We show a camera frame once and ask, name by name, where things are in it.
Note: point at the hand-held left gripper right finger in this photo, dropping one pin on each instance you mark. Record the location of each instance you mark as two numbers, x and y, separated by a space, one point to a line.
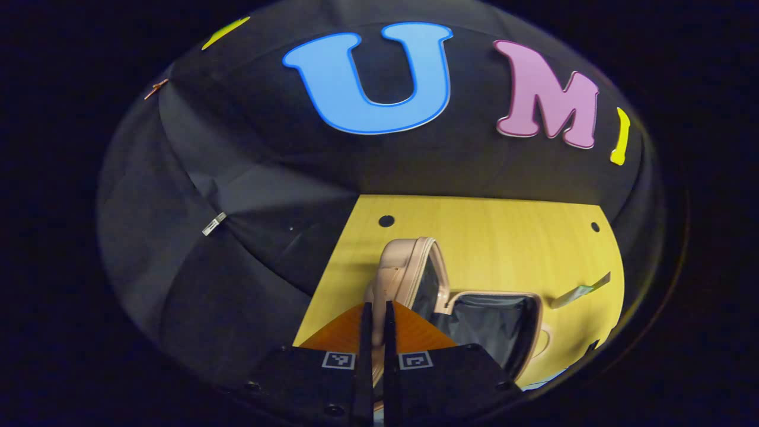
389 367

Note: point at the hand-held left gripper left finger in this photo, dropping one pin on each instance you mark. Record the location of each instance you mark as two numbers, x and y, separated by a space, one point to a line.
366 367

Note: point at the pink suitcase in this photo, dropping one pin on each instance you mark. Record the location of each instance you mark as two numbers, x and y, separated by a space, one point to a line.
403 273

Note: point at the silver binder clip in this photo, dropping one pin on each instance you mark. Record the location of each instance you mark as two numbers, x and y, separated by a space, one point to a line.
214 223

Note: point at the black backdrop cloth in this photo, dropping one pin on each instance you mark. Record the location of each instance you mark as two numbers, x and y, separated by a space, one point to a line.
237 178

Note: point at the copper spring clip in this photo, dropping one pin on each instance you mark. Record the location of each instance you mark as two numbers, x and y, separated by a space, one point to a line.
155 89

